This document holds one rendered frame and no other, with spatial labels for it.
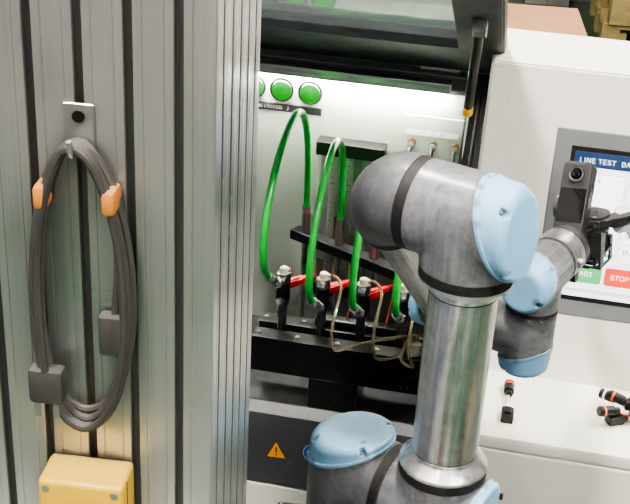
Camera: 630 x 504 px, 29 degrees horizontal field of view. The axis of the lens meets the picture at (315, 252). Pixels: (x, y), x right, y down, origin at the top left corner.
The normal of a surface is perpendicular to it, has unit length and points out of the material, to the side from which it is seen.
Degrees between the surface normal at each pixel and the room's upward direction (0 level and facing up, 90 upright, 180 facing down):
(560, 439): 0
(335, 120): 90
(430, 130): 90
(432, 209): 64
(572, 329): 76
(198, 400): 90
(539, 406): 0
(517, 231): 82
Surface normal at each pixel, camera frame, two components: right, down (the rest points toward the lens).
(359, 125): -0.21, 0.44
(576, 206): -0.50, -0.19
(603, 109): -0.18, 0.22
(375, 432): -0.07, -0.92
